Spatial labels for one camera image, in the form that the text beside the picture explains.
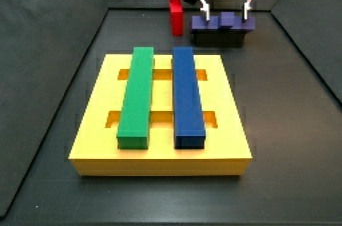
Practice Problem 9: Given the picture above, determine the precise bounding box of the purple cross-shaped block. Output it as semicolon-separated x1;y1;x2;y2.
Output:
191;12;257;32

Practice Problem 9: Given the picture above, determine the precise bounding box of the yellow slotted board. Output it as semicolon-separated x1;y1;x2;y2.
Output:
70;54;253;176

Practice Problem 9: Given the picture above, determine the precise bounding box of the red stepped block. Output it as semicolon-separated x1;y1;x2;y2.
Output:
169;0;183;36

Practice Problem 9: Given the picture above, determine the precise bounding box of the blue bar block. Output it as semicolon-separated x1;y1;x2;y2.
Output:
173;47;206;149

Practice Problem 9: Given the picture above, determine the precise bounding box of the green bar block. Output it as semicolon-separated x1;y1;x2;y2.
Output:
116;47;154;149

